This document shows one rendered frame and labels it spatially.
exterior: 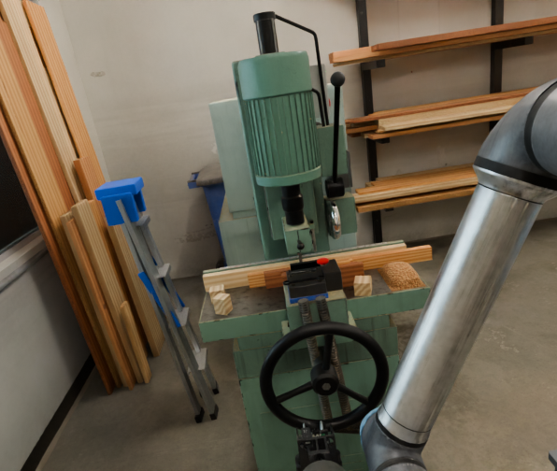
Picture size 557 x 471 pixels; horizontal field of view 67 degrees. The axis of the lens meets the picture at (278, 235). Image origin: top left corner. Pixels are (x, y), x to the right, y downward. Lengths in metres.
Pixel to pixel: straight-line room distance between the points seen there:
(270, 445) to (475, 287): 0.88
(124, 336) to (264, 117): 1.69
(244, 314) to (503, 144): 0.74
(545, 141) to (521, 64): 3.43
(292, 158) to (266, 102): 0.14
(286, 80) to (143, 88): 2.49
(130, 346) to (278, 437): 1.35
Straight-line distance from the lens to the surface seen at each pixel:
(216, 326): 1.12
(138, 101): 3.47
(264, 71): 1.04
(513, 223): 0.63
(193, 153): 3.43
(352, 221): 1.36
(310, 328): 0.91
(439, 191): 3.34
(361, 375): 1.24
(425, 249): 1.28
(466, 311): 0.66
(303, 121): 1.06
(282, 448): 1.37
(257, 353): 1.16
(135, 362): 2.54
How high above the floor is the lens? 1.44
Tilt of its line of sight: 19 degrees down
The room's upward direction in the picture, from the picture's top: 9 degrees counter-clockwise
